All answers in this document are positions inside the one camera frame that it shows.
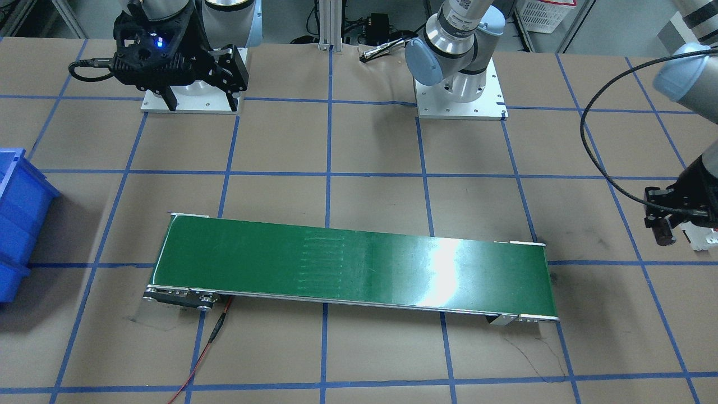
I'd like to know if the white red circuit breaker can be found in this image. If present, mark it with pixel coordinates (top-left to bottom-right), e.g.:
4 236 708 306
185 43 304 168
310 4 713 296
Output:
679 222 717 251

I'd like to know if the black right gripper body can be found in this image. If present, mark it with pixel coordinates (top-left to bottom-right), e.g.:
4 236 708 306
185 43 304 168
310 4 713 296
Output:
112 11 248 93

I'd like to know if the blue plastic bin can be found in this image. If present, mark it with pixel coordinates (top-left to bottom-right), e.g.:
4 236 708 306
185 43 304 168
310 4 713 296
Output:
1 148 60 304

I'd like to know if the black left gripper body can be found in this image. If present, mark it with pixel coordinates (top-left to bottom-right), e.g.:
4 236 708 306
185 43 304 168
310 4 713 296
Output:
644 151 717 233

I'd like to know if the aluminium frame post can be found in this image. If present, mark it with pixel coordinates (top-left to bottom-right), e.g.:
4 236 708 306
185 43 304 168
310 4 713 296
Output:
318 0 344 53

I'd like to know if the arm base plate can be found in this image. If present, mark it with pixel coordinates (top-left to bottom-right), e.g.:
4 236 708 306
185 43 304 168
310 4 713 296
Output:
415 59 509 121
141 80 244 115

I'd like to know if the green conveyor belt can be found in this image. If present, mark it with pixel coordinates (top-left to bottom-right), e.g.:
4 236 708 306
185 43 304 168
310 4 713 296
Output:
143 214 559 325

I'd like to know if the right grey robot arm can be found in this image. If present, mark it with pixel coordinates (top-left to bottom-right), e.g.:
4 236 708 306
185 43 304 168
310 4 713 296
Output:
109 1 261 114

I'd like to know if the red black wire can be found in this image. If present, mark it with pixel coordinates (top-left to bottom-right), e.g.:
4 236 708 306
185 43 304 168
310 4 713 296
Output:
167 296 234 404

